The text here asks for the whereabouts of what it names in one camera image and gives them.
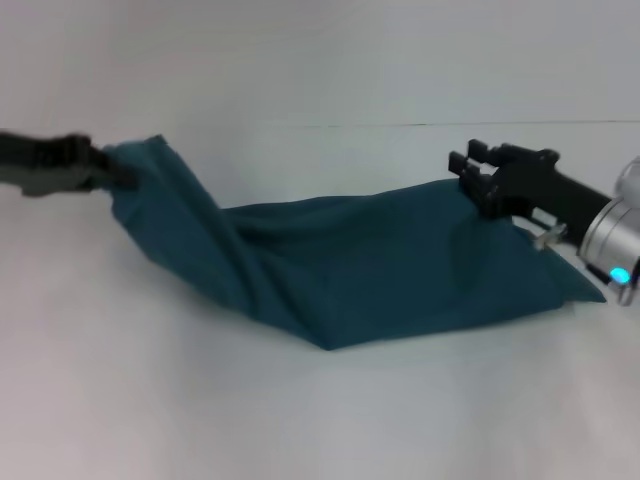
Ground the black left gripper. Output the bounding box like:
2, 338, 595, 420
0, 130, 140, 198

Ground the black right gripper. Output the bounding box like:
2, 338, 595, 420
447, 139, 617, 246

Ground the teal blue shirt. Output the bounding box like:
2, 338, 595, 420
102, 133, 609, 352

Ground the silver cylinder gripper connector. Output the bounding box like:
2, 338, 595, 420
529, 223, 569, 251

